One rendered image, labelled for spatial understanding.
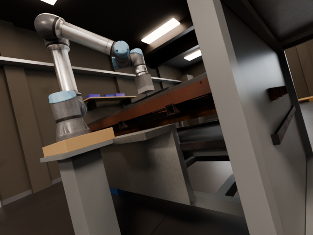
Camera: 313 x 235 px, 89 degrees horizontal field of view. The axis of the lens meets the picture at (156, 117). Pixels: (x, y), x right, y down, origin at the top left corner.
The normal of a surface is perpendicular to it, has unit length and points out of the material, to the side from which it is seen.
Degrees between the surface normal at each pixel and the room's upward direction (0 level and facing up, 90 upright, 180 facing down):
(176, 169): 90
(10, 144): 90
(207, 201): 90
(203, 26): 90
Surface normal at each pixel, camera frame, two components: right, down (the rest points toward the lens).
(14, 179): 0.78, -0.22
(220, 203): -0.68, 0.16
